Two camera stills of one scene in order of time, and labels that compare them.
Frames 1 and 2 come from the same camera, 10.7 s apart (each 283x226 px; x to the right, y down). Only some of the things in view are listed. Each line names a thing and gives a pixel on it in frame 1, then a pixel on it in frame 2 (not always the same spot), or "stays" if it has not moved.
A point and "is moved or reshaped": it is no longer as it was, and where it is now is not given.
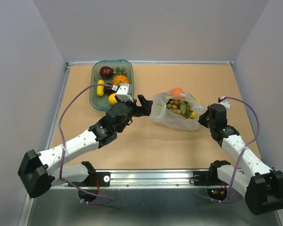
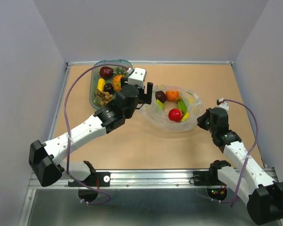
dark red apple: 106,72 stays
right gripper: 202,118 stays
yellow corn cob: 100,89 stays
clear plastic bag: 177,108 is moved or reshaped
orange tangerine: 176,91 → 171,95
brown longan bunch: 175,106 → 102,98
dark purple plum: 108,89 stays
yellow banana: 193,116 → 185,117
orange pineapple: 120,76 stays
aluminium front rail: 139,180 stays
